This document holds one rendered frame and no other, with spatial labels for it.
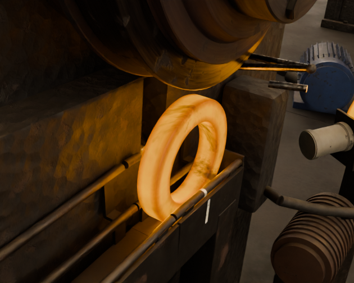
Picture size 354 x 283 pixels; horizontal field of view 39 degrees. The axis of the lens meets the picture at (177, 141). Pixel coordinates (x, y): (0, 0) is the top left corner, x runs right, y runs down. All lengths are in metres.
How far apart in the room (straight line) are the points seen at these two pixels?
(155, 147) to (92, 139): 0.08
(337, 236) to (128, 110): 0.54
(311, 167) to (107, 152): 1.76
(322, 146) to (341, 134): 0.05
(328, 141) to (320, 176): 1.29
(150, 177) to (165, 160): 0.03
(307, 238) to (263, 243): 0.84
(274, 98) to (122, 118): 0.30
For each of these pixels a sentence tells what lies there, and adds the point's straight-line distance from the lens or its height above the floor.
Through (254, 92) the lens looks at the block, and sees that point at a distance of 0.86.
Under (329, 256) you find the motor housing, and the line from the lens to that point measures 0.99.
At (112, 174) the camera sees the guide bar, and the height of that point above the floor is 0.76.
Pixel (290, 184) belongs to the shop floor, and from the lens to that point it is 2.18.
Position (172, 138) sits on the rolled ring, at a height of 0.82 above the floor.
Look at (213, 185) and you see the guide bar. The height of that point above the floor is 0.71.
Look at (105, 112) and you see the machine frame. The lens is 0.62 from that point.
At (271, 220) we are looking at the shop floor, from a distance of 1.93.
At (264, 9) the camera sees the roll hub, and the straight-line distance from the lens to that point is 0.51.
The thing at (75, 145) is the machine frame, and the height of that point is 0.82.
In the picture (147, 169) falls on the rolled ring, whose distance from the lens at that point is 0.64.
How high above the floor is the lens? 1.11
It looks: 28 degrees down
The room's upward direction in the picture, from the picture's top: 5 degrees clockwise
